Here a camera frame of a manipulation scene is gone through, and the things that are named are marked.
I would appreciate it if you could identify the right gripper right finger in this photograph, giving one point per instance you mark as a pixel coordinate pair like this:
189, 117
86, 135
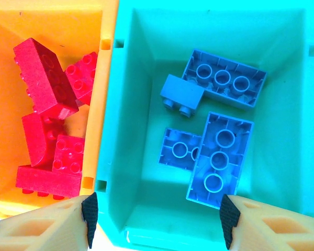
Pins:
272, 230

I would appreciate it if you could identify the blue small lego brick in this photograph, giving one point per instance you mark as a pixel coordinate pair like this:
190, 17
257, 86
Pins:
181, 90

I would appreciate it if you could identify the red curved lego brick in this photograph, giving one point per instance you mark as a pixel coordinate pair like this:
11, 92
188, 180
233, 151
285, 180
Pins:
36, 141

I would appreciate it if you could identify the green plastic bin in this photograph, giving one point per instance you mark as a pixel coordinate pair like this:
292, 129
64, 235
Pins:
277, 104

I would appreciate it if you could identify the blue long lego brick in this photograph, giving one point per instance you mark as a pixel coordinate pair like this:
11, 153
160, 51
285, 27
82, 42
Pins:
225, 78
172, 157
219, 159

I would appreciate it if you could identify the red square lego brick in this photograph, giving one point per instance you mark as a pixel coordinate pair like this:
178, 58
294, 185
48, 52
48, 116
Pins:
83, 75
68, 154

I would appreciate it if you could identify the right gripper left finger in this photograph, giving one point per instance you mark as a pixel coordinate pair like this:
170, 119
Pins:
42, 230

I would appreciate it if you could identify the orange plastic bin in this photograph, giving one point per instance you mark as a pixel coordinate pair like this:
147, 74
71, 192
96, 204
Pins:
55, 23

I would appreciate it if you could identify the red long lego brick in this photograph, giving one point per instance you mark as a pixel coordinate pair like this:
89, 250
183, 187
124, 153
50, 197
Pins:
47, 181
42, 75

